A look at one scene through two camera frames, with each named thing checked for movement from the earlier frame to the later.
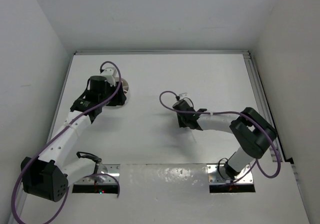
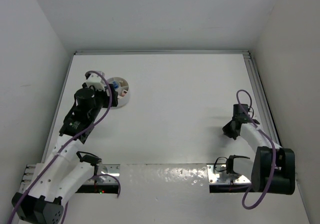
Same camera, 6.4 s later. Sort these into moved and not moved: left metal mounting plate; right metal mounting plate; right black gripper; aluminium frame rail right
Moved: right black gripper
Not moved: right metal mounting plate; aluminium frame rail right; left metal mounting plate
